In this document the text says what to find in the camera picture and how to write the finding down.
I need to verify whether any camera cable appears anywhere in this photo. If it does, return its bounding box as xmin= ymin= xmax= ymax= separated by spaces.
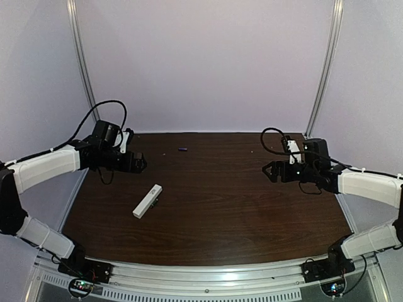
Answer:
xmin=47 ymin=99 xmax=128 ymax=155
xmin=259 ymin=127 xmax=303 ymax=155

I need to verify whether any aluminium frame post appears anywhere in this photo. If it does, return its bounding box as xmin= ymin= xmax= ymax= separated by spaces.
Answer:
xmin=304 ymin=0 xmax=344 ymax=138
xmin=66 ymin=0 xmax=96 ymax=109

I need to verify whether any black battery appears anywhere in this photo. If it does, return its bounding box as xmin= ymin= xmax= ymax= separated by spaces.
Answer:
xmin=150 ymin=198 xmax=159 ymax=208

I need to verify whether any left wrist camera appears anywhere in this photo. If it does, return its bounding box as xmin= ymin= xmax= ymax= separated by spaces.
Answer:
xmin=115 ymin=128 xmax=134 ymax=154

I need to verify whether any left aluminium frame post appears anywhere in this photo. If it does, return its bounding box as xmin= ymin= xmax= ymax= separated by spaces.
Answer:
xmin=66 ymin=0 xmax=96 ymax=109

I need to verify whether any right aluminium frame post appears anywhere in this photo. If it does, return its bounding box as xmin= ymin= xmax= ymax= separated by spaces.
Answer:
xmin=304 ymin=0 xmax=344 ymax=138

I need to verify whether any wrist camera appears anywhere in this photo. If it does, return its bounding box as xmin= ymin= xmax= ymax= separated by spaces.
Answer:
xmin=115 ymin=128 xmax=134 ymax=154
xmin=281 ymin=135 xmax=302 ymax=164

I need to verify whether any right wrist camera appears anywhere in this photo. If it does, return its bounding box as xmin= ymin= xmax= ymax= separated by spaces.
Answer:
xmin=281 ymin=135 xmax=302 ymax=164

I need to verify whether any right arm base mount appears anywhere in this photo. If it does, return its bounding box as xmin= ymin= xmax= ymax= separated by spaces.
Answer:
xmin=301 ymin=247 xmax=355 ymax=298

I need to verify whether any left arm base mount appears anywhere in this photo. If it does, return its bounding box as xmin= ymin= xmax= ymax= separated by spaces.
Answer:
xmin=51 ymin=248 xmax=113 ymax=301

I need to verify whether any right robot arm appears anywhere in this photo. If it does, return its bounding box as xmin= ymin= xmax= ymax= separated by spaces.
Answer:
xmin=262 ymin=136 xmax=402 ymax=261

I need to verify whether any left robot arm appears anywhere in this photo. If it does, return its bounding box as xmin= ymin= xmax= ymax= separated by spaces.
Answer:
xmin=1 ymin=120 xmax=147 ymax=259

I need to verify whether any white remote control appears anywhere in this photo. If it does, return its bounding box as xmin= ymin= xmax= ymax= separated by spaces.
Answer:
xmin=132 ymin=184 xmax=163 ymax=219

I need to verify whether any left camera cable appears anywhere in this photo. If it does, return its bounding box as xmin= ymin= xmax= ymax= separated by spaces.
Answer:
xmin=47 ymin=99 xmax=128 ymax=155

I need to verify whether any right camera cable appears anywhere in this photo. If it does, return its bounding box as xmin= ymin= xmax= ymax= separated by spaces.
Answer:
xmin=259 ymin=127 xmax=303 ymax=155

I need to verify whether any front aluminium rail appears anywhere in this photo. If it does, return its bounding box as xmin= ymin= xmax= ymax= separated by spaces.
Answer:
xmin=26 ymin=245 xmax=390 ymax=302

